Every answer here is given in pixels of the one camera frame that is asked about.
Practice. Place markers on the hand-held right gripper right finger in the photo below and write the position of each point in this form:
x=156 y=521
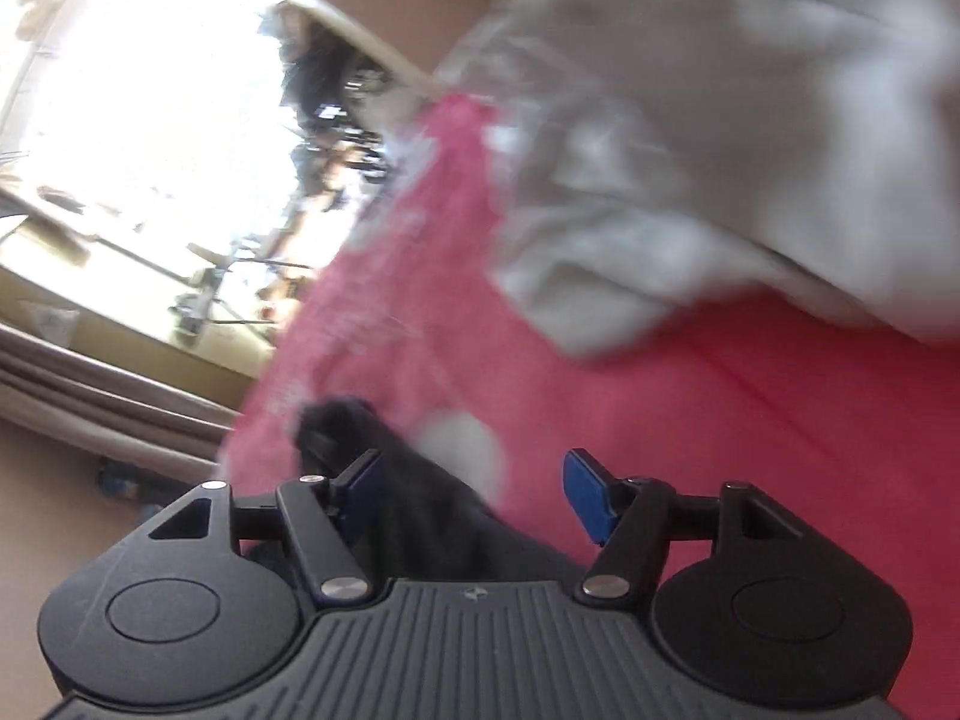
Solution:
x=589 y=495

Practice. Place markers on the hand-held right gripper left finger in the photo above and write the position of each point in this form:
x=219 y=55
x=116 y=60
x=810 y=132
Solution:
x=360 y=491

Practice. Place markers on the dark grey pants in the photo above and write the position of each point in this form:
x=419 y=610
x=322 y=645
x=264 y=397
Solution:
x=427 y=510

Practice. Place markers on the pink floral blanket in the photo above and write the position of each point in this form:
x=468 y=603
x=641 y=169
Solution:
x=675 y=420

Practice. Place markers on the dark blue printed bag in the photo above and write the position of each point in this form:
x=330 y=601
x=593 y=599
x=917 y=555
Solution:
x=127 y=476

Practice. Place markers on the metal leg table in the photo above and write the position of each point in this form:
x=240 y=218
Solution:
x=202 y=292

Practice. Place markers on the grey curtain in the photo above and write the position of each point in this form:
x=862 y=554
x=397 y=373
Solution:
x=90 y=390

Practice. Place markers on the black wheelchair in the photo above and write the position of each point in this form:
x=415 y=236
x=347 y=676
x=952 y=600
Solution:
x=322 y=82

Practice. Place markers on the white shirt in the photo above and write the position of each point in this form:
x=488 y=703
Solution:
x=675 y=90

